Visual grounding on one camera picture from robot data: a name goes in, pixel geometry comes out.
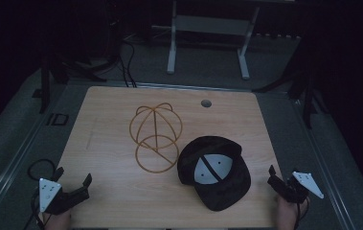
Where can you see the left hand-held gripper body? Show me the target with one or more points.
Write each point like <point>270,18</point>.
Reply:
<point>67,199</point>

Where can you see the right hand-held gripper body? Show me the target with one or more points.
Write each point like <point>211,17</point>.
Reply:
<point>289,190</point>

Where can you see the black baseball cap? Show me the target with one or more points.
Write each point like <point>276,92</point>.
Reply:
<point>222,191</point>

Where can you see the person's left hand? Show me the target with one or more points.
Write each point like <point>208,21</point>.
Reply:
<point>57,221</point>

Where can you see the person's right hand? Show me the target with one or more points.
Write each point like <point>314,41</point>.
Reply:
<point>286,215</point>

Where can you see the black metal stand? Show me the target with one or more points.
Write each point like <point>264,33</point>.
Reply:
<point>308,96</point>
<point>45,83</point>

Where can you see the grey table grommet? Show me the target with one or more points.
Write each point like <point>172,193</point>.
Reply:
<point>206,103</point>

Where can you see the white metal desk frame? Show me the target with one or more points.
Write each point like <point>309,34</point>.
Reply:
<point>211,25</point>

